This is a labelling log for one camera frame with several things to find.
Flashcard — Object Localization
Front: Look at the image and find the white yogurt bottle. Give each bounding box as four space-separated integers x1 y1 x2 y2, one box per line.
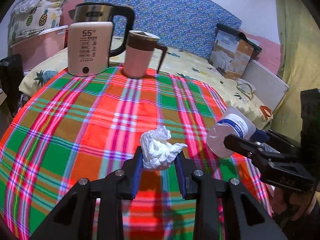
206 106 256 158

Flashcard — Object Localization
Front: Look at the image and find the white tissue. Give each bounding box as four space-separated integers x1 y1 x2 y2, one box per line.
140 126 188 171

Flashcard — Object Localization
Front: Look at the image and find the person's right hand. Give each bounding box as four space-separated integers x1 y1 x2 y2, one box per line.
270 187 318 228

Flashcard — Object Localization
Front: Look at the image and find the white board panel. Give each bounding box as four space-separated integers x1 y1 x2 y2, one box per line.
241 60 289 111

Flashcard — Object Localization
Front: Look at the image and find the olive green curtain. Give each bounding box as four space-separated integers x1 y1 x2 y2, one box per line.
272 0 319 141

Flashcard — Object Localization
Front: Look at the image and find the bedding product box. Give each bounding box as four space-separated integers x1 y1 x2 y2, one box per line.
209 30 254 80

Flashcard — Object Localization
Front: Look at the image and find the plaid colourful tablecloth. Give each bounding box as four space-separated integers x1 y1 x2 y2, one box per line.
1 67 271 239

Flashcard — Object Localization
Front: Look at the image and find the black cloth on box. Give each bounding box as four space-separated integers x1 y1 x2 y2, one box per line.
216 23 262 53

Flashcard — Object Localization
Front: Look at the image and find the blue dotted headboard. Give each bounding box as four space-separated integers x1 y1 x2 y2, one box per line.
85 0 242 59

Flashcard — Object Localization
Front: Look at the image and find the pink mug with brown lid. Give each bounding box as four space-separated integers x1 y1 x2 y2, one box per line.
123 30 168 79

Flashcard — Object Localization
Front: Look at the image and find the black bag by fridge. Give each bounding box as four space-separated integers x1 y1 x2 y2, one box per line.
1 54 24 115

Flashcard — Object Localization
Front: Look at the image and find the pink storage box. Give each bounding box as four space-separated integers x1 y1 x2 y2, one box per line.
10 25 68 72

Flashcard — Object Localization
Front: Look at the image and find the white electric kettle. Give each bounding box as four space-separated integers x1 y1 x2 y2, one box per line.
67 2 135 77

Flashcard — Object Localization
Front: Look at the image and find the pineapple print bedding bundle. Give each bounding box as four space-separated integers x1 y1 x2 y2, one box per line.
8 0 69 46

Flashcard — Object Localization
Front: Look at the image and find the olive strap on bed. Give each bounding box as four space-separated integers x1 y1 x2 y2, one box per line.
236 78 256 100

